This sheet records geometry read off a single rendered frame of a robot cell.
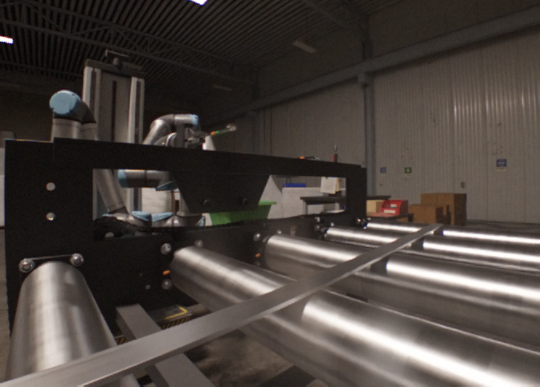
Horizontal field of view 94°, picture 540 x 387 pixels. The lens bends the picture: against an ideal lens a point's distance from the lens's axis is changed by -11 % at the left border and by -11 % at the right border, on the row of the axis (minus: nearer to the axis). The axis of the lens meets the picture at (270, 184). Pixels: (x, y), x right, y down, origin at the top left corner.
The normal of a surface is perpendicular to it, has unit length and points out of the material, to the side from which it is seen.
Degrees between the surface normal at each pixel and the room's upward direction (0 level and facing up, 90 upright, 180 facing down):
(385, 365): 65
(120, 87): 90
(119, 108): 90
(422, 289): 82
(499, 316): 93
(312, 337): 70
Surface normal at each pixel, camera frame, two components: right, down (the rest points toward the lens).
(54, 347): -0.11, -0.99
